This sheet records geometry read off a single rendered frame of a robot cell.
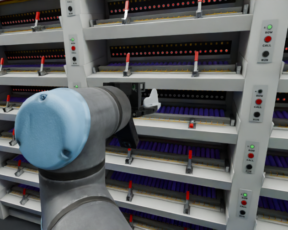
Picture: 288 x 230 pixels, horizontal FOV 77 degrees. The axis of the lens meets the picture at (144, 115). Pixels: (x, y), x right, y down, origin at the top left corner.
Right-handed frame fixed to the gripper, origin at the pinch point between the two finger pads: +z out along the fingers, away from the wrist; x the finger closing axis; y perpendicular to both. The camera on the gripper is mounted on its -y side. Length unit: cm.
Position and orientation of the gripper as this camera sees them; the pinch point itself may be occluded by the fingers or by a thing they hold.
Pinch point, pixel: (142, 105)
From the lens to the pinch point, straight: 54.9
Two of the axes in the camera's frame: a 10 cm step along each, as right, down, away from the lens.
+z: 3.0, -1.8, 9.4
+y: 0.1, -9.8, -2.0
